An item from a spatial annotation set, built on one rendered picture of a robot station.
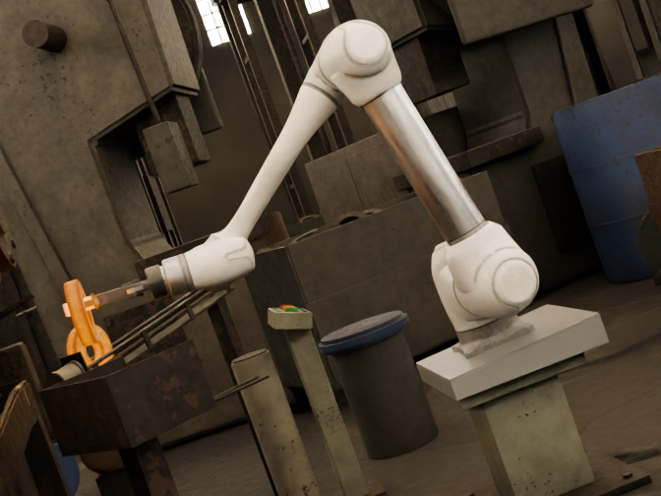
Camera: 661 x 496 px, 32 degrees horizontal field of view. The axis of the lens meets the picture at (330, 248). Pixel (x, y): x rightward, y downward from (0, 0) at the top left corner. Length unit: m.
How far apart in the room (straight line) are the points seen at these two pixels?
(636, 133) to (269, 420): 2.72
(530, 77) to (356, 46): 3.75
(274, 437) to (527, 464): 0.87
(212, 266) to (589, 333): 0.88
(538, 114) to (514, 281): 3.68
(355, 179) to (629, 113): 1.97
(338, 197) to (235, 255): 4.46
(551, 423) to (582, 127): 2.88
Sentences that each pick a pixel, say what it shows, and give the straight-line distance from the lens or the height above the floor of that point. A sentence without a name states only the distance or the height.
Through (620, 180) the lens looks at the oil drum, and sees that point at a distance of 5.54.
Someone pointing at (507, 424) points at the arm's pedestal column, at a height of 0.23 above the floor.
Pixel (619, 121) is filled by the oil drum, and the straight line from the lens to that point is 5.52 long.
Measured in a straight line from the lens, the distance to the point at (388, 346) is 3.81.
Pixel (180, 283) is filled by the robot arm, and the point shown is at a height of 0.81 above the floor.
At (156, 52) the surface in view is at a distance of 5.39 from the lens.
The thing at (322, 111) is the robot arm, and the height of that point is 1.08.
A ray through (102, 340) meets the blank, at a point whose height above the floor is 0.72.
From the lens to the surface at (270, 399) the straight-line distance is 3.39.
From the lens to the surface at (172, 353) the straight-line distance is 2.20.
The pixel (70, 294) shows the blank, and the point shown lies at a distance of 2.65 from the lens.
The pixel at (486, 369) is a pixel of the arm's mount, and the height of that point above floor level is 0.39.
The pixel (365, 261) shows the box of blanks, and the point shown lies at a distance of 4.84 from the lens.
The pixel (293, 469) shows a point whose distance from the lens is 3.43.
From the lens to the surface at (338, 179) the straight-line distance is 7.03.
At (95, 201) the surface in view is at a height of 1.21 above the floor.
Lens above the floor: 0.90
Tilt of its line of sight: 3 degrees down
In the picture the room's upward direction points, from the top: 20 degrees counter-clockwise
